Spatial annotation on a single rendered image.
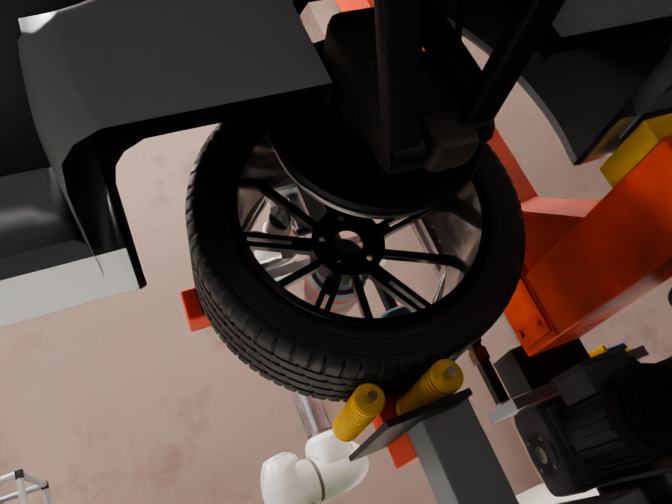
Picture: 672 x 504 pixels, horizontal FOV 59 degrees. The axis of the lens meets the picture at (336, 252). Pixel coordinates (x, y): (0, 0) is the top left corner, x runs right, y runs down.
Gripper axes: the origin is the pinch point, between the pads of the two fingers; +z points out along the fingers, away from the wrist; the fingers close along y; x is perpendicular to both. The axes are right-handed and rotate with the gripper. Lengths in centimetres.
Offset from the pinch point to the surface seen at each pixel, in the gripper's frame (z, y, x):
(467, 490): 22, 80, 43
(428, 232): 14.3, 39.5, -4.4
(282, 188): 11.8, 7.7, 13.5
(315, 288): 3.9, 30.4, 22.7
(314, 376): 22, 49, 48
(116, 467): -345, -68, 22
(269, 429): -331, -12, -75
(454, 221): 26, 45, 0
